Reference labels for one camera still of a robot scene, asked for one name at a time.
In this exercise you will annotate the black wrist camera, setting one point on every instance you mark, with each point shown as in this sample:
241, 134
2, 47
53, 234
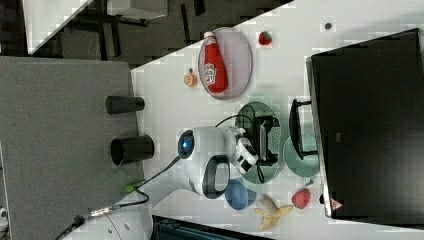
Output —
267, 139

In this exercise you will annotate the dark grey cup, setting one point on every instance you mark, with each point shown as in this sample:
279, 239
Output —
122, 104

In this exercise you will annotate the silver toaster oven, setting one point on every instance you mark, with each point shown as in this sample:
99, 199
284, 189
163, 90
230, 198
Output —
367, 102

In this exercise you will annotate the grey round plate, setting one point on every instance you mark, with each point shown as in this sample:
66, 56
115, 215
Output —
237, 57

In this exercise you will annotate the red strawberry toy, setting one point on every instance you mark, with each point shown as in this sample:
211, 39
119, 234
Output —
264, 38

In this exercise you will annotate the red ketchup bottle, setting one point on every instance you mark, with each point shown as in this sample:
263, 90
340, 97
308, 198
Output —
214, 67

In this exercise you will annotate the orange slice toy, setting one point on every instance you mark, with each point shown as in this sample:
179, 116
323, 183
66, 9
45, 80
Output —
190, 78

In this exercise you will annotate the blue bowl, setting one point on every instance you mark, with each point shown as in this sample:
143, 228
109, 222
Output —
238, 196

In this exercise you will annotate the grey fabric panel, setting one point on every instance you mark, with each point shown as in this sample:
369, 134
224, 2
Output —
55, 141

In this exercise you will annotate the peeled banana toy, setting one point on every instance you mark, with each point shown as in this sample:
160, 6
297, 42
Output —
270, 213

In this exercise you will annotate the black cylinder cup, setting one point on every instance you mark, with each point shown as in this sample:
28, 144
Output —
131, 149

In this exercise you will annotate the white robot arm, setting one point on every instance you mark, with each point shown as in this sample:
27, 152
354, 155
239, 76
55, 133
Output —
203, 163

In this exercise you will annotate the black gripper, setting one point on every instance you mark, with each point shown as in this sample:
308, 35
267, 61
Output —
245, 157

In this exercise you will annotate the green plastic strainer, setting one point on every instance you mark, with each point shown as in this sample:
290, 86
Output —
258, 174

